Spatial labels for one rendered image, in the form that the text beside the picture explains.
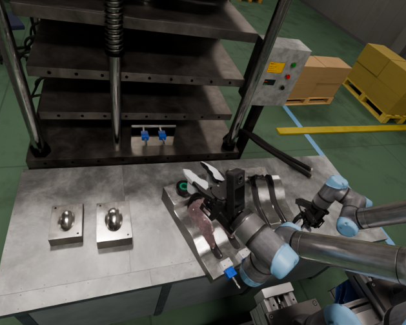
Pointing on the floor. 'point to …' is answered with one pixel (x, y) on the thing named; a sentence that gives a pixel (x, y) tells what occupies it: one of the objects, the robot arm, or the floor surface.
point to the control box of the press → (273, 79)
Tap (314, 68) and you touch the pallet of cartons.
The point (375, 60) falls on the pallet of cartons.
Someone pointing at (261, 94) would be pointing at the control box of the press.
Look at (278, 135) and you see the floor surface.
